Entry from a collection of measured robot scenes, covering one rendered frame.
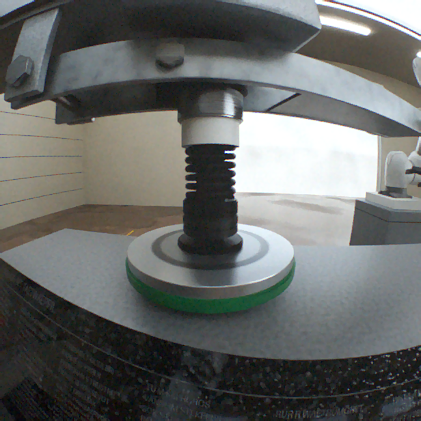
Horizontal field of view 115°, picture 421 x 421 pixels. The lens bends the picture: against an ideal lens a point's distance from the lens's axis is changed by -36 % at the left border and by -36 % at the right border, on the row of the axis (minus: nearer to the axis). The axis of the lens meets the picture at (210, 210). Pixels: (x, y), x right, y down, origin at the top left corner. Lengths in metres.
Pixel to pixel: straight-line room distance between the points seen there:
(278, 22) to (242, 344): 0.30
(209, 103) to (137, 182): 5.53
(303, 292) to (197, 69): 0.28
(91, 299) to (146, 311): 0.08
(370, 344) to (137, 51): 0.36
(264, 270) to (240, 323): 0.06
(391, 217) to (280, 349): 1.07
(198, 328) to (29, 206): 5.50
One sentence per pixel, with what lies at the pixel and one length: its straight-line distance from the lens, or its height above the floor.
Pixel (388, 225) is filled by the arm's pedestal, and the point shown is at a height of 0.72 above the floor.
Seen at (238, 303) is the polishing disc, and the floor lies 0.84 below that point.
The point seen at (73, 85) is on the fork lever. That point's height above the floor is 1.05.
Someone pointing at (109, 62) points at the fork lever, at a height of 1.06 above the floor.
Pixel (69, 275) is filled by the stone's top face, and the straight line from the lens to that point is 0.36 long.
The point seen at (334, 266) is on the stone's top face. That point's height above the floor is 0.80.
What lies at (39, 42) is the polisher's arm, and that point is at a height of 1.10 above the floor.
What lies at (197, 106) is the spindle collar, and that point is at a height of 1.02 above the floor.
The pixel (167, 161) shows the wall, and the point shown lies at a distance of 5.36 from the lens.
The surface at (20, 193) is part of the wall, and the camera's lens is 5.48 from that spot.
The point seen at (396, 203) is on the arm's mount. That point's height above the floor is 0.83.
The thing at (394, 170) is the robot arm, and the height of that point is 1.01.
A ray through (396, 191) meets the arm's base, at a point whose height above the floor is 0.89.
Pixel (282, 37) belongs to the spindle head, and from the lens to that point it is 0.26.
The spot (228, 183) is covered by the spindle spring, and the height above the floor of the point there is 0.94.
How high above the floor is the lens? 0.96
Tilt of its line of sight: 12 degrees down
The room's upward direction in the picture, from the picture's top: straight up
